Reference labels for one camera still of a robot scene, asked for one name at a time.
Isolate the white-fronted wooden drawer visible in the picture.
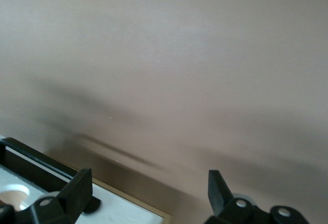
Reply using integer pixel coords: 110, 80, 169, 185
0, 133, 172, 224

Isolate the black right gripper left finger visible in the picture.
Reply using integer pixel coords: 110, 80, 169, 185
0, 168, 93, 224

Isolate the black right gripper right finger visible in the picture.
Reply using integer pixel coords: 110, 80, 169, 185
204, 169, 309, 224

